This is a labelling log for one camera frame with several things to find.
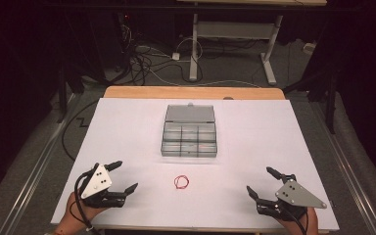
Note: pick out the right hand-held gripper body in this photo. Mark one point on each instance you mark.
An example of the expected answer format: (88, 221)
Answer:
(293, 196)

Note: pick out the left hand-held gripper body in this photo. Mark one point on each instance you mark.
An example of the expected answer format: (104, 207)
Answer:
(95, 184)

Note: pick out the red rubber band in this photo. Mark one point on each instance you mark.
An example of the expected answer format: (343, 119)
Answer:
(181, 182)

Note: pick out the clear plastic compartment box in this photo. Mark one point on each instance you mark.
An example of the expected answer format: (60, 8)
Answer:
(189, 137)

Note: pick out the person's right hand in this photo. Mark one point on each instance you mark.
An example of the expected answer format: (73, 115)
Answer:
(308, 222)

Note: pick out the person's left hand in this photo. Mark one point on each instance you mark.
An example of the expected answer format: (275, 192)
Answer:
(75, 215)

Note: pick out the white table sheet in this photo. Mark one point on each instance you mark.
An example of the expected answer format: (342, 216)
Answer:
(248, 143)

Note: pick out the black metal stand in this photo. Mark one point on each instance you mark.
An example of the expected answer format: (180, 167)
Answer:
(331, 98)

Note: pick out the wooden table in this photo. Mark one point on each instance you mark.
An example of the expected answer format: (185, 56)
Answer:
(192, 92)

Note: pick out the white power adapter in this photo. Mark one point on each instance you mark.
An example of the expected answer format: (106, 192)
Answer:
(176, 56)

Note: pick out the metal floor rail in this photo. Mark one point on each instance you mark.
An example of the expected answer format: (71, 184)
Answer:
(36, 166)
(349, 163)

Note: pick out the white metal desk frame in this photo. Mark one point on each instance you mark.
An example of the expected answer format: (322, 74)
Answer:
(235, 30)

